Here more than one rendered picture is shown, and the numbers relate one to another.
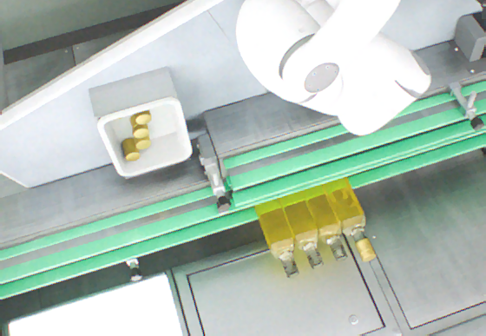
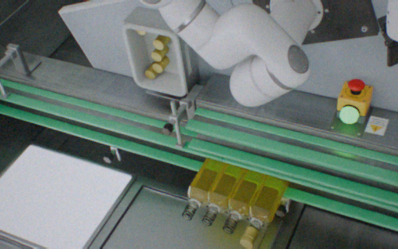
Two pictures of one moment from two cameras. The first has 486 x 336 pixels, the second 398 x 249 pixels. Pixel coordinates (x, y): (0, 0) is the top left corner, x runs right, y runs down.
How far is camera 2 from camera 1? 75 cm
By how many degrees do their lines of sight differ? 30
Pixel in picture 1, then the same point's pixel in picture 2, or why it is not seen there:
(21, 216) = (74, 79)
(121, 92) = (150, 16)
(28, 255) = (58, 102)
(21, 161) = (91, 42)
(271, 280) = (188, 225)
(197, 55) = not seen: hidden behind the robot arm
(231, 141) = (211, 97)
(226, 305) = (146, 218)
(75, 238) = (89, 108)
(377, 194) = (325, 229)
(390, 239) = not seen: outside the picture
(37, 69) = not seen: hidden behind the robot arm
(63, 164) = (117, 61)
